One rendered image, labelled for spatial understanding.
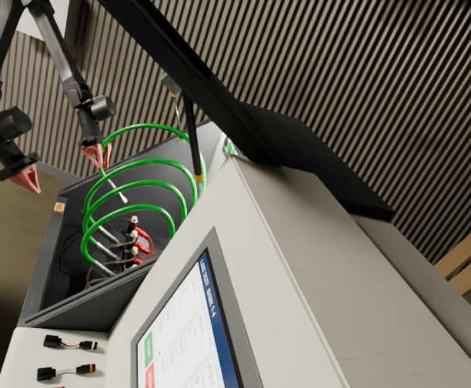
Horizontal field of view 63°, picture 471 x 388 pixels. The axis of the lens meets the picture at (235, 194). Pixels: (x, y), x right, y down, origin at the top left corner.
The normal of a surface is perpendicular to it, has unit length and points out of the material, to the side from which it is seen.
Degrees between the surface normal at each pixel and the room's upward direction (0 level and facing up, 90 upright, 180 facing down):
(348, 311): 0
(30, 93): 90
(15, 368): 0
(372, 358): 0
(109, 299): 90
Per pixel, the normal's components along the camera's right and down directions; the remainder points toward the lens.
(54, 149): -0.14, 0.40
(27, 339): 0.34, -0.84
